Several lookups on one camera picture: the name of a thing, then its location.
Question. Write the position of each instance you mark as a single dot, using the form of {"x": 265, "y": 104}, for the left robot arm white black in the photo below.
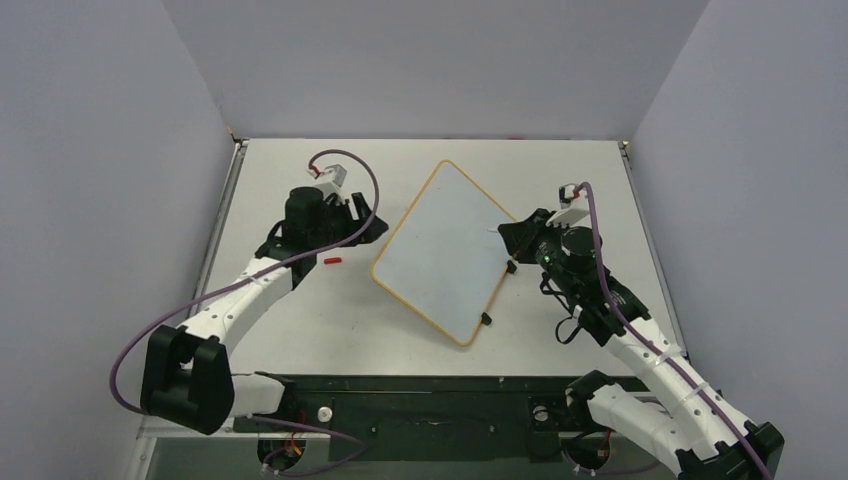
{"x": 187, "y": 375}

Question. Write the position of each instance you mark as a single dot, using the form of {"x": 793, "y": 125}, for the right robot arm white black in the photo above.
{"x": 692, "y": 430}

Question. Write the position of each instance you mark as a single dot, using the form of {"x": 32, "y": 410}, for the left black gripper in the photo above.
{"x": 353, "y": 226}

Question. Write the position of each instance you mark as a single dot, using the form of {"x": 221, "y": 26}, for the aluminium rail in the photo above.
{"x": 219, "y": 222}
{"x": 623, "y": 147}

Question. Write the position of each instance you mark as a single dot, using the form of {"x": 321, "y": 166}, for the yellow framed whiteboard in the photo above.
{"x": 440, "y": 261}

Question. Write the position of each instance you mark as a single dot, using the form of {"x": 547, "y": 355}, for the right aluminium rail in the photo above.
{"x": 623, "y": 147}

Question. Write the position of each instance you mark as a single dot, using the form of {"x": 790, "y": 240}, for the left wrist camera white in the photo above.
{"x": 329, "y": 180}

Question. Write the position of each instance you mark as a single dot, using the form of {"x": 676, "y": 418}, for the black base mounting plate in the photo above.
{"x": 431, "y": 418}

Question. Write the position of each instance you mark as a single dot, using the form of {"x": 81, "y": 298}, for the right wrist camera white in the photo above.
{"x": 573, "y": 207}

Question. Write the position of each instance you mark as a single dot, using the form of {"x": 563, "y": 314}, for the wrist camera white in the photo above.
{"x": 329, "y": 180}
{"x": 573, "y": 207}

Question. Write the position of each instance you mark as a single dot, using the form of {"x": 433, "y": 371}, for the left aluminium rail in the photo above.
{"x": 219, "y": 222}

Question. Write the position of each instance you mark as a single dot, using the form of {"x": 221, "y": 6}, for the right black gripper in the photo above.
{"x": 530, "y": 231}

